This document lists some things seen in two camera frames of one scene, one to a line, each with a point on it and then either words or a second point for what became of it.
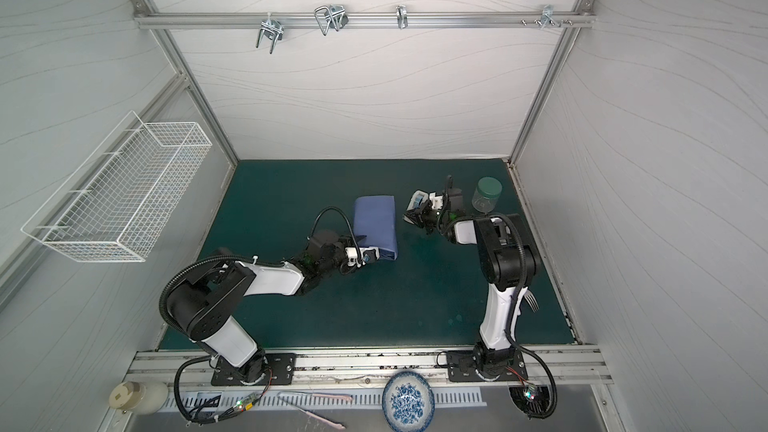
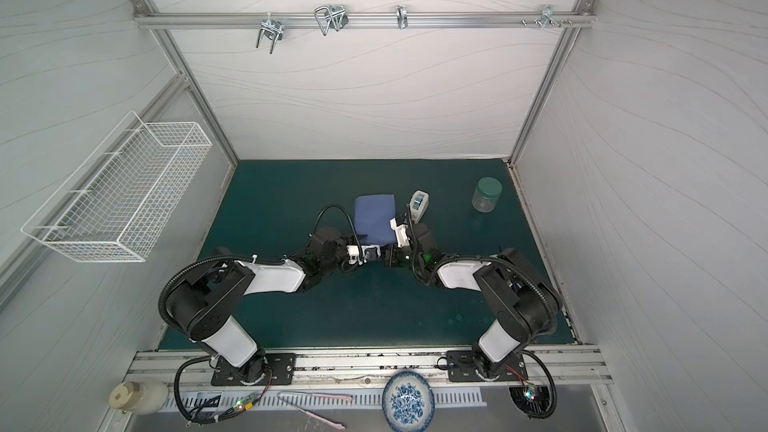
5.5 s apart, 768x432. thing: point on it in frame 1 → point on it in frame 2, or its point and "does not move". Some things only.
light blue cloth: x=374 y=218 does not move
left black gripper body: x=338 y=257 does not move
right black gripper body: x=423 y=210 → x=390 y=252
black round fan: x=533 y=399 does not move
